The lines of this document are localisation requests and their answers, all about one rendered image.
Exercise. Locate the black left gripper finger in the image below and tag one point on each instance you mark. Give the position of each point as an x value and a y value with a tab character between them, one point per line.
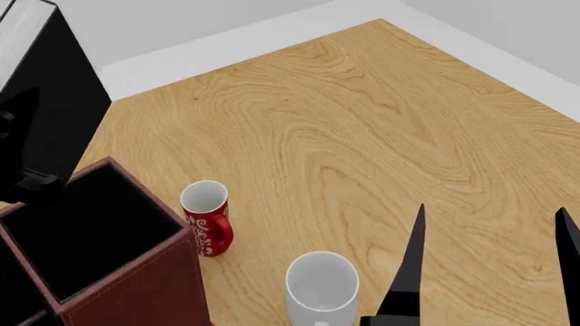
16	136

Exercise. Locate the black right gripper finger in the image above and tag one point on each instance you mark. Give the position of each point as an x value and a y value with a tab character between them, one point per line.
410	271
572	265

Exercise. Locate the dark red leather caddy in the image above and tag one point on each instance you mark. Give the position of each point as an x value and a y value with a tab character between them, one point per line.
136	271

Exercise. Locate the plain white mug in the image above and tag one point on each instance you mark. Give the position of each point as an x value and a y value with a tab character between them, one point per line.
317	305

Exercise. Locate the red mug with white pattern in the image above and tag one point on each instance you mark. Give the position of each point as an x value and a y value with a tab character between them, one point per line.
213	234

